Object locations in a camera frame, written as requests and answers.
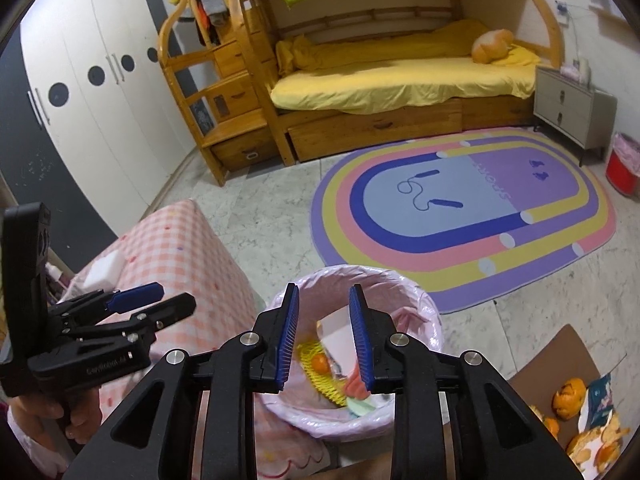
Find yellow foam fruit net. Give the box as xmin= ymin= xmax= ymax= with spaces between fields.
xmin=296 ymin=340 xmax=347 ymax=408

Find pink checkered tablecloth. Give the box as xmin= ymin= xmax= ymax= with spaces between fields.
xmin=104 ymin=200 xmax=331 ymax=479

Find wooden bunk bed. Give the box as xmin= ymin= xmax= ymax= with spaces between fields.
xmin=206 ymin=0 xmax=564 ymax=165

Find white foam block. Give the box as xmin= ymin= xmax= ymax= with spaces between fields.
xmin=82 ymin=250 xmax=126 ymax=292

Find left hand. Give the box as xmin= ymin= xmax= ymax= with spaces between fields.
xmin=9 ymin=388 xmax=102 ymax=451

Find yellow bed sheet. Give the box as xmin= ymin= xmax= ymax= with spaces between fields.
xmin=270 ymin=20 xmax=541 ymax=115

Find wooden stair drawers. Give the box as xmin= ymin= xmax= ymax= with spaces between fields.
xmin=158 ymin=0 xmax=279 ymax=186

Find pink lined trash bin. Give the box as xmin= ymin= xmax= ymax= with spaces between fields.
xmin=262 ymin=264 xmax=444 ymax=442

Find white wardrobe with dots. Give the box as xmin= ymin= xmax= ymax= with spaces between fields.
xmin=0 ymin=0 xmax=196 ymax=271

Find red trash bin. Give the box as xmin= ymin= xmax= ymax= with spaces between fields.
xmin=605 ymin=132 xmax=640 ymax=197

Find colourful oval rug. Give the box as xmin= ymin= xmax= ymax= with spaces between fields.
xmin=310 ymin=128 xmax=616 ymax=313

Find cardboard with orange peels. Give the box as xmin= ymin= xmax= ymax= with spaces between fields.
xmin=509 ymin=324 xmax=631 ymax=479

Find grey nightstand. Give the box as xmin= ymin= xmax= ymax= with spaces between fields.
xmin=534 ymin=66 xmax=617 ymax=165

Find orange plush toy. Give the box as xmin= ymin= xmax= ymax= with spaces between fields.
xmin=471 ymin=29 xmax=514 ymax=64

